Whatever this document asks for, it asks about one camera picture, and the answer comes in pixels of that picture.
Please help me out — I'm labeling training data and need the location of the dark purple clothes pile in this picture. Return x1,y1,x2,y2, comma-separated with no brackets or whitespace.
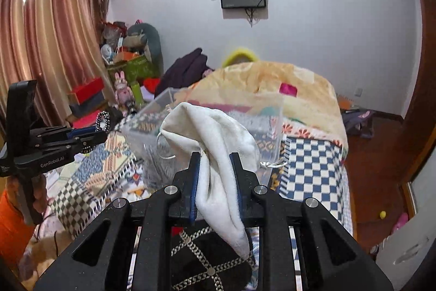
155,48,213,97

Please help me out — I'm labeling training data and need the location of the orange sleeve forearm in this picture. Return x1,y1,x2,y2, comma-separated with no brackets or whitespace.
0,191,35,269

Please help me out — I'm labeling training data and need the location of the red soft cloth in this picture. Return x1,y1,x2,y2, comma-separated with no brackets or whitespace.
171,226,184,237

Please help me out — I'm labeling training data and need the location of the white fluffy cloth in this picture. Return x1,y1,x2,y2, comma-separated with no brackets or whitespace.
160,102,260,260

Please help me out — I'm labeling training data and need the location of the striped pink curtain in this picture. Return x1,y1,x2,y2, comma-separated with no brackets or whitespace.
0,0,116,131

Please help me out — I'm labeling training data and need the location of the green bottle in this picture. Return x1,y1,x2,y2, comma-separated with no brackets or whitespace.
130,81,144,107

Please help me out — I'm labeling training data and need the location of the green gift box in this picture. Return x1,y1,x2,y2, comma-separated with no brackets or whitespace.
107,56,160,83

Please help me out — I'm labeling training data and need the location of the beige patterned folded blanket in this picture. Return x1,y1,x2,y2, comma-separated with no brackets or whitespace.
176,61,348,151

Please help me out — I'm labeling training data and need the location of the person's left hand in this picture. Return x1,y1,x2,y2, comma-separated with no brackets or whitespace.
6,175,47,214

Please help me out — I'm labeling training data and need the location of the black bag with chain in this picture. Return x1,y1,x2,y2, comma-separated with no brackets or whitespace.
170,225,259,290

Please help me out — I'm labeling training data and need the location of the pink bunny figurine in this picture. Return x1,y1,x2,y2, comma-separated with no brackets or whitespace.
114,71,136,114

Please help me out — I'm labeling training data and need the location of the patterned patchwork bedspread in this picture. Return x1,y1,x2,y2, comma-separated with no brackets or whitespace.
19,120,353,290

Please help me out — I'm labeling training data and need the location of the grey plush dinosaur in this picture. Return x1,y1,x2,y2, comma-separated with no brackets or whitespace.
123,23,163,71

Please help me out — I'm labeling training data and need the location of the yellow curved pillow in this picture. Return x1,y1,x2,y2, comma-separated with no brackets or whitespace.
222,47,259,68

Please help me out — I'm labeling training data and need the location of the red box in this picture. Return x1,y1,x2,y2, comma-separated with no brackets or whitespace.
67,77,104,105

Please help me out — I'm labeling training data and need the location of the clear plastic storage bin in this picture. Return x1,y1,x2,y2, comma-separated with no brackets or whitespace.
120,88,284,190

